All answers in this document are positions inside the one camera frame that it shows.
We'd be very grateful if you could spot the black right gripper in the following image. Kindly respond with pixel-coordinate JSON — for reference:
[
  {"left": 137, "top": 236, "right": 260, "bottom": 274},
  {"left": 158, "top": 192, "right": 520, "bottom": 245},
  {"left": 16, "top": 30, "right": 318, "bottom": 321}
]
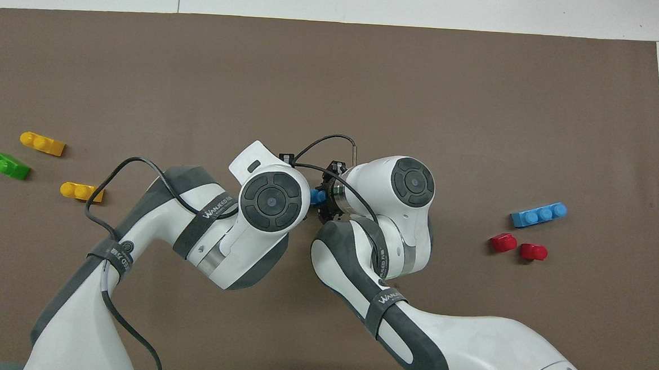
[{"left": 277, "top": 153, "right": 349, "bottom": 226}]

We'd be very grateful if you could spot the red single-stud toy brick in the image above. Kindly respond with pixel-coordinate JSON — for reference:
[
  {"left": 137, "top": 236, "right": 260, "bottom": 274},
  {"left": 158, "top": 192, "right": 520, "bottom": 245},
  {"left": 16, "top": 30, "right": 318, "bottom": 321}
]
[
  {"left": 519, "top": 243, "right": 549, "bottom": 262},
  {"left": 489, "top": 232, "right": 518, "bottom": 255}
]

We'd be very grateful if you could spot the brown table mat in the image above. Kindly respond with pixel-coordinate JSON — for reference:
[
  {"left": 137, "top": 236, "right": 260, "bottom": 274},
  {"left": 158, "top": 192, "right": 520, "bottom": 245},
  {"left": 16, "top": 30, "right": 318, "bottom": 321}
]
[{"left": 0, "top": 3, "right": 659, "bottom": 370}]

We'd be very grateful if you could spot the yellow two-stud toy brick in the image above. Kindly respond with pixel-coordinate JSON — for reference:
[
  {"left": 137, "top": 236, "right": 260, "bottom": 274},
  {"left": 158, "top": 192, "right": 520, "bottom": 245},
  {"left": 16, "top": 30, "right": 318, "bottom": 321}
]
[
  {"left": 59, "top": 181, "right": 106, "bottom": 204},
  {"left": 19, "top": 131, "right": 66, "bottom": 158}
]

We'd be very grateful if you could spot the green two-stud toy brick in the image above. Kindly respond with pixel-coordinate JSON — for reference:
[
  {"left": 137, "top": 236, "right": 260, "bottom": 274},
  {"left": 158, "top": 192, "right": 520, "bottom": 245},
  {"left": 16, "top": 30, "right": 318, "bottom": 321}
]
[{"left": 0, "top": 151, "right": 32, "bottom": 181}]

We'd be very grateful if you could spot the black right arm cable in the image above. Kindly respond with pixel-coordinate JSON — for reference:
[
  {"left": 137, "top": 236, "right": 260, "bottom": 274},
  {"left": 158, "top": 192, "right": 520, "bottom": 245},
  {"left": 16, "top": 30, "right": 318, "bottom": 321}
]
[{"left": 284, "top": 132, "right": 398, "bottom": 282}]

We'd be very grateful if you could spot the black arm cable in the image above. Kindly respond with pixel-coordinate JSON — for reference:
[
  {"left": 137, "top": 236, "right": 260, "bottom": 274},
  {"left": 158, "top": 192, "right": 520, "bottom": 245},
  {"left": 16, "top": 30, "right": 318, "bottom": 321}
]
[
  {"left": 75, "top": 154, "right": 242, "bottom": 370},
  {"left": 284, "top": 132, "right": 398, "bottom": 282}
]

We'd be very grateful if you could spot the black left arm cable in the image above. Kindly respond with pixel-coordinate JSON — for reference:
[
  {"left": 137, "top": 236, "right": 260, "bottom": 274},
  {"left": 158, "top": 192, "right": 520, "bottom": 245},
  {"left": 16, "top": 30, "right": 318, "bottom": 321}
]
[{"left": 75, "top": 154, "right": 242, "bottom": 370}]

